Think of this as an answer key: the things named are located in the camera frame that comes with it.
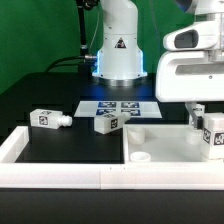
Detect white sheet with tags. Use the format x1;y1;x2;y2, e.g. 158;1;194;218
74;101;162;118

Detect black cables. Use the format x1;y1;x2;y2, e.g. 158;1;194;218
44;54;99;73

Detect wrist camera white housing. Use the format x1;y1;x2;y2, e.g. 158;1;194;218
163;21;219;51

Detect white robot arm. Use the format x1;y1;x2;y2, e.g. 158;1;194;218
93;0;224;129

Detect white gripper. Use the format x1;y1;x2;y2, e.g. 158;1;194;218
155;51;224;129

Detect black camera pole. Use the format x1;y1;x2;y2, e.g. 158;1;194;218
74;0;100;77

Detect white U-shaped fence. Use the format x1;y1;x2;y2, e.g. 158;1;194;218
0;126;224;190

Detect white square tabletop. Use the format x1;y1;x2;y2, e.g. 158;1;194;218
122;123;224;164

